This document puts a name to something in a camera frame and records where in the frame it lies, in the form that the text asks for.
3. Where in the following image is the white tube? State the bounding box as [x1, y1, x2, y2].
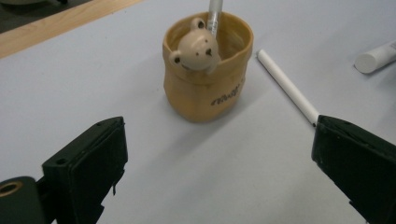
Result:
[354, 40, 396, 75]

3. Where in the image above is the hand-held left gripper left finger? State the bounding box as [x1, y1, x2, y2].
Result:
[41, 116, 129, 224]

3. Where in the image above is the wooden table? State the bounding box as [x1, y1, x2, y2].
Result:
[0, 0, 145, 60]

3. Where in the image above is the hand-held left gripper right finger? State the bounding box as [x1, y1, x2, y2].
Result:
[311, 115, 396, 224]

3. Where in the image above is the silver pen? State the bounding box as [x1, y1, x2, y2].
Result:
[206, 0, 224, 39]

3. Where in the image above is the brown bear pen holder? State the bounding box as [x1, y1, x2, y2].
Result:
[162, 11, 254, 123]

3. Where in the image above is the white pen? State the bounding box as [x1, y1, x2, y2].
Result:
[256, 49, 320, 128]

